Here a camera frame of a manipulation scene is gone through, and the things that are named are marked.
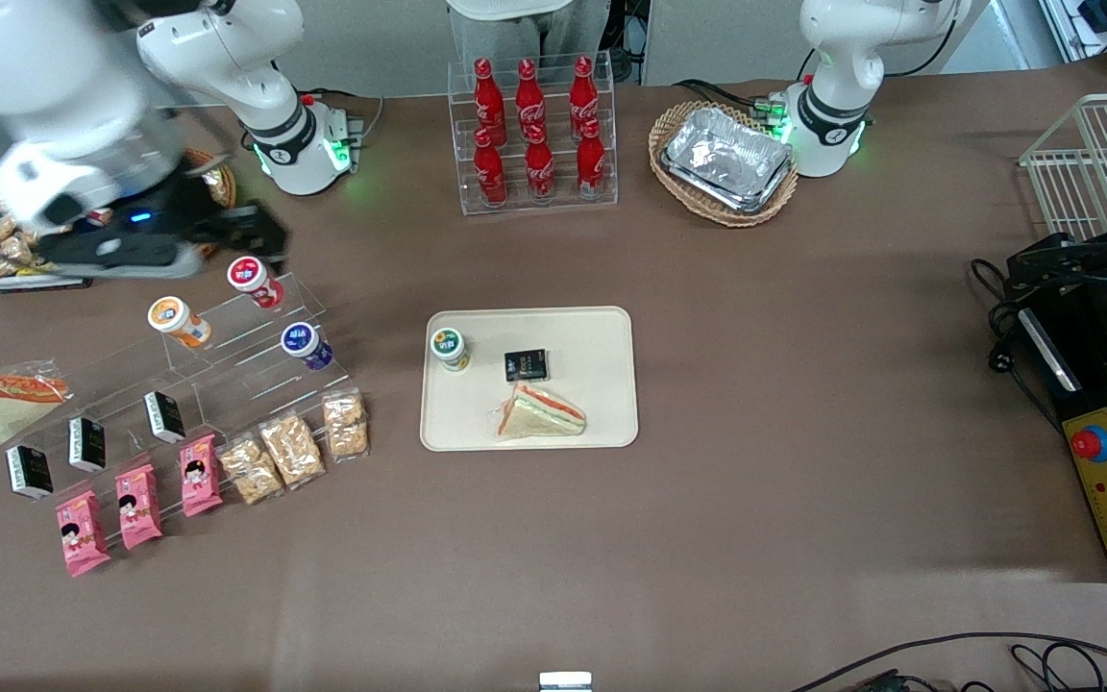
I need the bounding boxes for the stacked foil trays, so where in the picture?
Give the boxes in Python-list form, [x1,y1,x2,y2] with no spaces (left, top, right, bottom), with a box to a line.
[661,106,795,214]

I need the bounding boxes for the long black cable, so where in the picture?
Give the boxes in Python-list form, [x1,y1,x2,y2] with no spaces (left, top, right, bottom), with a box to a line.
[789,631,1107,692]

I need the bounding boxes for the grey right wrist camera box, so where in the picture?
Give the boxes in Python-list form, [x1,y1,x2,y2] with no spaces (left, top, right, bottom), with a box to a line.
[35,231,207,282]

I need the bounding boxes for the puffed rice bar pack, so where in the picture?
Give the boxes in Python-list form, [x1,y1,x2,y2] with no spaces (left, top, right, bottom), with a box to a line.
[321,389,371,462]
[218,432,285,507]
[258,411,328,491]

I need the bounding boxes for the grey arm base cable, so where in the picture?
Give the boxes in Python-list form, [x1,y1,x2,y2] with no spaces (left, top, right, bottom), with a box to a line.
[308,88,386,145]

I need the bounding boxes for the orange gum bottle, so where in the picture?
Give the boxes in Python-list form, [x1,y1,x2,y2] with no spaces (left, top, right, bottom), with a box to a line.
[147,296,213,349]

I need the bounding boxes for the oval wicker basket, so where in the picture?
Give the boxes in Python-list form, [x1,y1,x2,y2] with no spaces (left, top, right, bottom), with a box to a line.
[649,101,800,229]

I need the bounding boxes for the green gum bottle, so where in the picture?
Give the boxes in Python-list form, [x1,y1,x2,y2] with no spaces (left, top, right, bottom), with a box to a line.
[430,327,471,373]

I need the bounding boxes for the purple gum bottle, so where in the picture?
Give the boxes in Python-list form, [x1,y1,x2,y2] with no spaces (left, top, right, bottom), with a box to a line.
[281,322,335,372]

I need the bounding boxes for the black tissue pack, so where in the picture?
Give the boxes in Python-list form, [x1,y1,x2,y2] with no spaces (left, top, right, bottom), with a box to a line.
[504,349,550,383]

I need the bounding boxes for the small black white pack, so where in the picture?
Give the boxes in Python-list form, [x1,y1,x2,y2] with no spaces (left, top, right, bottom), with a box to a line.
[68,416,108,474]
[145,394,187,445]
[5,445,55,502]

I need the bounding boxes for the person in grey trousers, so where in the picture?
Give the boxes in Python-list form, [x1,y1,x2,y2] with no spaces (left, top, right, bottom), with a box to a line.
[445,0,607,73]

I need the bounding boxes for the round wicker basket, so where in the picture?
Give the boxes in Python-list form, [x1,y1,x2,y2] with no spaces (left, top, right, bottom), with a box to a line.
[179,147,239,265]

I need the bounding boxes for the black power cable with plug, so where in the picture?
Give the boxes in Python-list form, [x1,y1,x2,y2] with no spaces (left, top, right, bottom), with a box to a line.
[970,258,1030,376]

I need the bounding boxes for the pink cartoon snack pack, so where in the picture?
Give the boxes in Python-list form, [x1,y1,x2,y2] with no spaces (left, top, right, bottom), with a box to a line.
[114,463,163,551]
[179,432,225,518]
[55,490,112,578]

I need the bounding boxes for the cream plastic tray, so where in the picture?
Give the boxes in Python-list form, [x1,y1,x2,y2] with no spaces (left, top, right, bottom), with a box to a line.
[419,306,639,453]

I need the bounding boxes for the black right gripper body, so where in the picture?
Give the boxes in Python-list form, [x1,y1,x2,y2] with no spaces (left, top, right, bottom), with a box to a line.
[116,178,242,256]

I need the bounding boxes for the black arm base cable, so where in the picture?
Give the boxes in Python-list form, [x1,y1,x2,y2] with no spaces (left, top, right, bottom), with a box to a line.
[674,79,785,116]

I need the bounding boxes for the brown snack bag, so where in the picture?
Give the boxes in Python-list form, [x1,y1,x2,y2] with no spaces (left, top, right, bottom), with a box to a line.
[0,216,40,286]

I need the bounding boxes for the red cola bottle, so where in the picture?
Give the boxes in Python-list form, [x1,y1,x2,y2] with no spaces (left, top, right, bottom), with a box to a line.
[577,117,607,200]
[524,123,556,203]
[515,58,547,140]
[473,58,506,145]
[568,55,601,136]
[473,127,508,209]

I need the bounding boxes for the clear acrylic bottle rack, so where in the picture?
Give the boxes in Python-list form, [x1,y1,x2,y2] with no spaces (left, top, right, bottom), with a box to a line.
[446,53,620,216]

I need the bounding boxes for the red gum bottle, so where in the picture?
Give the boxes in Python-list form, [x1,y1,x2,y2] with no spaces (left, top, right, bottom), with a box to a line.
[227,255,285,310]

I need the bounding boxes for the wrapped triangle sandwich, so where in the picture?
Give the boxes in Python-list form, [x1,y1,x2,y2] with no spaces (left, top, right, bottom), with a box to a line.
[491,383,588,441]
[0,370,72,455]

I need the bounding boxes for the black control box yellow panel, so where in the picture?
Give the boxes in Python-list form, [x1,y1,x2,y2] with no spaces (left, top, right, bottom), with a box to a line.
[1007,269,1107,584]

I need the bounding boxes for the black office chair base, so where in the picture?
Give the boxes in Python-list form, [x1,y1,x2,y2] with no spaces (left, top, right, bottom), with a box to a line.
[602,0,651,83]

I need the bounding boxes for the clear acrylic step stand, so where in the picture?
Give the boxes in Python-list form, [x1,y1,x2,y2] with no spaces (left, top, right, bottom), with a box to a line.
[0,272,355,539]

